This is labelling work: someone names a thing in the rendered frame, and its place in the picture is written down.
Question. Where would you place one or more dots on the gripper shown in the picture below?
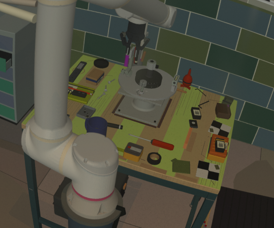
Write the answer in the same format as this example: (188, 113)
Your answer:
(137, 31)

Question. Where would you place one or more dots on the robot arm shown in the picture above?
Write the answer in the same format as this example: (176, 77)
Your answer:
(53, 79)

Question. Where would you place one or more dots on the black round disc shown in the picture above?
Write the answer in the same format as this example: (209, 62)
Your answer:
(101, 63)

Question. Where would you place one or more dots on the dark index disc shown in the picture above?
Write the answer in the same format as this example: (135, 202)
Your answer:
(151, 79)

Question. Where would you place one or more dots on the grey foot screw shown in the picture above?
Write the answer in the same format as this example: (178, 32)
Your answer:
(141, 88)

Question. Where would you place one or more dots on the white level block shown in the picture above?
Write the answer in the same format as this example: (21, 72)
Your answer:
(175, 80)

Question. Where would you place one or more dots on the grey cylinder knob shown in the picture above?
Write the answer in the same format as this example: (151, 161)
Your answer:
(151, 65)

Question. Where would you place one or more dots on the brown and blue box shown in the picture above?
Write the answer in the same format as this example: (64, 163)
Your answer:
(94, 76)

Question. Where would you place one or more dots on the grey round table machine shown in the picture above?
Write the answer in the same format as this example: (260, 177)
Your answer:
(167, 82)

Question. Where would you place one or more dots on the black remote control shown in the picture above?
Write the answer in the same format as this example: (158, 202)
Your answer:
(76, 71)

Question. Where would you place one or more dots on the red blower bulb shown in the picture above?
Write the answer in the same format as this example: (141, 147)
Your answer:
(187, 79)

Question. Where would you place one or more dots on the orange wooden stick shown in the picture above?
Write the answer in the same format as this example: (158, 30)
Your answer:
(182, 90)

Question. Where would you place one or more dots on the green tool tray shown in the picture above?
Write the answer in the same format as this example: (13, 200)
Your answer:
(80, 94)

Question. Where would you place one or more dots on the black hex key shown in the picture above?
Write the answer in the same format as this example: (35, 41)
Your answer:
(204, 104)
(201, 92)

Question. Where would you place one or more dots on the grey square plate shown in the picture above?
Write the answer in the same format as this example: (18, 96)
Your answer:
(86, 112)

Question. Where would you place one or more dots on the dark brown mat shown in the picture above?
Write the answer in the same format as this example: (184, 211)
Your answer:
(164, 121)

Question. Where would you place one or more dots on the dark blue mug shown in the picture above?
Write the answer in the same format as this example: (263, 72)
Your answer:
(96, 126)

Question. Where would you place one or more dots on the black square box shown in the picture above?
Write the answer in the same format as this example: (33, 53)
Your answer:
(196, 113)

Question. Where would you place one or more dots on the small black square block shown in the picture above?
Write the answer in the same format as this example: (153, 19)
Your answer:
(193, 123)

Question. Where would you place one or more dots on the yellow meter box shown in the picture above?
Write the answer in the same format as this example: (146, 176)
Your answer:
(133, 152)

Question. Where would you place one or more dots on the orange wooden strip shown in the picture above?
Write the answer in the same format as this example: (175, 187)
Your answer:
(188, 137)

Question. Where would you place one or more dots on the grey green box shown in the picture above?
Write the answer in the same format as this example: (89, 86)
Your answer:
(228, 100)

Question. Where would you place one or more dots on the black tape roll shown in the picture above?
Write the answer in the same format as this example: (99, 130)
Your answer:
(150, 159)

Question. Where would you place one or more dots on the black and white checker tile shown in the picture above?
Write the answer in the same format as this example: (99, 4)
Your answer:
(208, 171)
(220, 128)

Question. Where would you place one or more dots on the green square cloth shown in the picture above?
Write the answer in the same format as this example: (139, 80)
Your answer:
(181, 166)

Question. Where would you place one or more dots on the grey drawer cabinet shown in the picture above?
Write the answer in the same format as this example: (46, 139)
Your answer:
(1, 79)

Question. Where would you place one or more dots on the orange box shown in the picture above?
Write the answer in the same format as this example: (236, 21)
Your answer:
(213, 154)

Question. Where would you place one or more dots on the black floor mat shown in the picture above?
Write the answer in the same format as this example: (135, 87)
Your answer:
(251, 210)

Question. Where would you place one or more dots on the purple post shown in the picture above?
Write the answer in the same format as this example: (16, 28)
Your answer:
(127, 60)

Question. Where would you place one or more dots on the dark green bench frame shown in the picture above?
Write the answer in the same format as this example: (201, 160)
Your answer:
(31, 174)

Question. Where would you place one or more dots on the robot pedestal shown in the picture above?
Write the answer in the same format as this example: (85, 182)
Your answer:
(91, 222)

